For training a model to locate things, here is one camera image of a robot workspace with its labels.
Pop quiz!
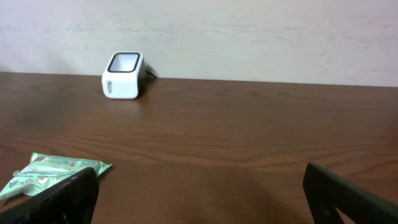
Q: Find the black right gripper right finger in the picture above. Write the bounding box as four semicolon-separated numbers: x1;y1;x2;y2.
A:
303;163;397;224

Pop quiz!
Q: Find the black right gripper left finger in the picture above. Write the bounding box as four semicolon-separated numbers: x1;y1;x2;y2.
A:
1;167;99;224

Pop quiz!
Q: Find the green wet wipe packet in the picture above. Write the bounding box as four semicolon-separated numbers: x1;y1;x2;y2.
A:
1;152;111;200

